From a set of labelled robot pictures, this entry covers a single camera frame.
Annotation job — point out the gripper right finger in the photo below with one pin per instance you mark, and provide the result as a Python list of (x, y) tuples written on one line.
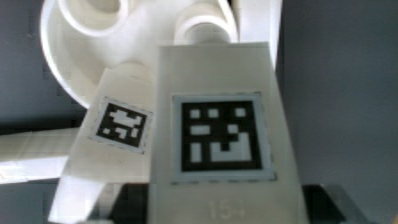
[(331, 206)]

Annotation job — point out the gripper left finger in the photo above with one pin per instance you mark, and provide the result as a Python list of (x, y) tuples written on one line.
[(121, 204)]

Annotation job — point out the white stool leg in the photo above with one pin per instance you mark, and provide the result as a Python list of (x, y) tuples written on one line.
[(224, 179), (111, 151)]

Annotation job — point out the white round stool seat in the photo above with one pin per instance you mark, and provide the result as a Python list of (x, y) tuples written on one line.
[(103, 32)]

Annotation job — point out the white front fence bar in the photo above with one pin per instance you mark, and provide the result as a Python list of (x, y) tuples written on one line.
[(34, 153)]

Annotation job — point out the white fence bar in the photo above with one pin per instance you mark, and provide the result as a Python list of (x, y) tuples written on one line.
[(34, 153), (258, 20)]

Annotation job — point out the white right fence bar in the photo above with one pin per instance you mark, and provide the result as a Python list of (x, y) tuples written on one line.
[(258, 20)]

